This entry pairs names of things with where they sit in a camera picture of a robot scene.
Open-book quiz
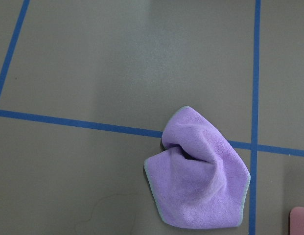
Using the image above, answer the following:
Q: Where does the purple microfiber cloth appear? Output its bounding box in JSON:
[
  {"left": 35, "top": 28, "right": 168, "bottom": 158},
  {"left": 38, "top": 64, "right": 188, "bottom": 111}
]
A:
[{"left": 144, "top": 106, "right": 251, "bottom": 230}]

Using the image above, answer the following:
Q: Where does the pink plastic tray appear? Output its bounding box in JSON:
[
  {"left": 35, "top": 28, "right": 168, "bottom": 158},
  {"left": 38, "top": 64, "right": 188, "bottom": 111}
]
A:
[{"left": 289, "top": 207, "right": 304, "bottom": 235}]

